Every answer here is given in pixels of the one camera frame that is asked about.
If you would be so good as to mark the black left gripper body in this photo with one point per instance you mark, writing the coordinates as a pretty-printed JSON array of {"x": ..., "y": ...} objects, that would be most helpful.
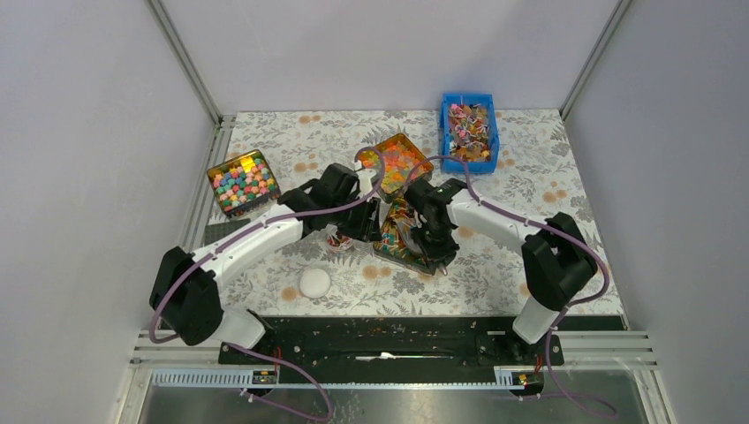
[{"x": 353, "y": 195}]

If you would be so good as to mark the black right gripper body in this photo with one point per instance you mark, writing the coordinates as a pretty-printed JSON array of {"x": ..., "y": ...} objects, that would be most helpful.
[{"x": 436, "y": 241}]

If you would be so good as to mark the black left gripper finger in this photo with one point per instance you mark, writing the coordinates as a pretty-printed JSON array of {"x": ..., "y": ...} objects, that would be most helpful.
[
  {"x": 361, "y": 230},
  {"x": 371, "y": 226}
]

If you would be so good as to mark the white jar lid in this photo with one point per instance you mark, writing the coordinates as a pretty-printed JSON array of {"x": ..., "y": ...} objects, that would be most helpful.
[{"x": 314, "y": 283}]

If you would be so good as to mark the metal scoop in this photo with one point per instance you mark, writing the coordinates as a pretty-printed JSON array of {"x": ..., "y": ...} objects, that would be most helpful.
[{"x": 437, "y": 252}]

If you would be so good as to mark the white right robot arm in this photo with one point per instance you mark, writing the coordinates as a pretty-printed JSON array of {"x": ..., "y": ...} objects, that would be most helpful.
[{"x": 557, "y": 261}]

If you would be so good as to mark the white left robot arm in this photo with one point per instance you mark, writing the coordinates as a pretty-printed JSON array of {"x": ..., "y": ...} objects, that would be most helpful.
[{"x": 188, "y": 286}]

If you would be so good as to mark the green tin with gummy candies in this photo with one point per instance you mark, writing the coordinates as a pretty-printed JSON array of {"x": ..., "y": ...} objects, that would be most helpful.
[{"x": 400, "y": 156}]

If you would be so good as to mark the green tin with star candies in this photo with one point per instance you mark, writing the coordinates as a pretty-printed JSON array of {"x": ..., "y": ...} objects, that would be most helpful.
[{"x": 243, "y": 183}]

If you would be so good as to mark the blue plastic bin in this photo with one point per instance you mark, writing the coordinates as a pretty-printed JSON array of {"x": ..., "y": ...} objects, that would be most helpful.
[{"x": 469, "y": 131}]

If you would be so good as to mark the floral tablecloth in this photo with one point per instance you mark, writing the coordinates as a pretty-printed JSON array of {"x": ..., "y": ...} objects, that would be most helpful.
[{"x": 536, "y": 174}]

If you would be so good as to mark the grey perforated plate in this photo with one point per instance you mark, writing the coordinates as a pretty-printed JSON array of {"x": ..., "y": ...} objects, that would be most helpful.
[{"x": 216, "y": 231}]

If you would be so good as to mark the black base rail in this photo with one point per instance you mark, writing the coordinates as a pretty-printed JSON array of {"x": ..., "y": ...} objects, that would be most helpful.
[{"x": 313, "y": 343}]

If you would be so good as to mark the grey slotted cable duct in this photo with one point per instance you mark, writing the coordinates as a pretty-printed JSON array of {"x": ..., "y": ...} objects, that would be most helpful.
[{"x": 367, "y": 376}]

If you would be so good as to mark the aluminium frame rails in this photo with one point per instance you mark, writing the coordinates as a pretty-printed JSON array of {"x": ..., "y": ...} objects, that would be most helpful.
[{"x": 200, "y": 109}]

